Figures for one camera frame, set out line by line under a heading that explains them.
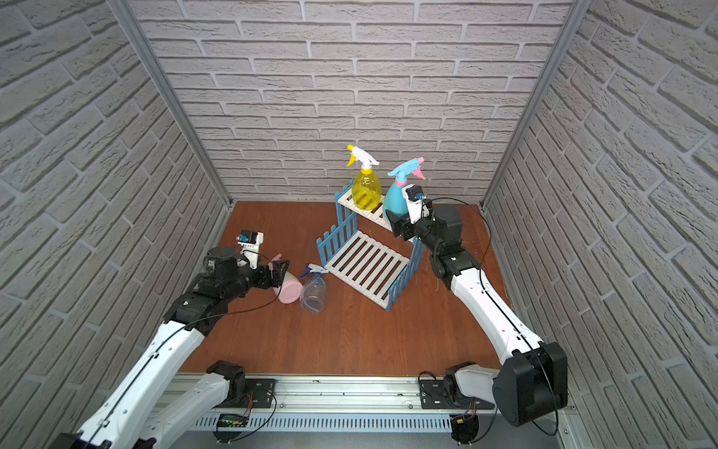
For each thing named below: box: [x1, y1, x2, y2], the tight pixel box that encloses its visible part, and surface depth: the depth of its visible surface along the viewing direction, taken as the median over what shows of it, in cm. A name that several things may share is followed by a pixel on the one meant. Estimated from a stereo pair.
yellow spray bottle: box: [346, 144, 383, 212], surface depth 76 cm
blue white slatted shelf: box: [315, 178, 426, 312], surface depth 99 cm
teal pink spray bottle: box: [383, 157, 427, 218], surface depth 68 cm
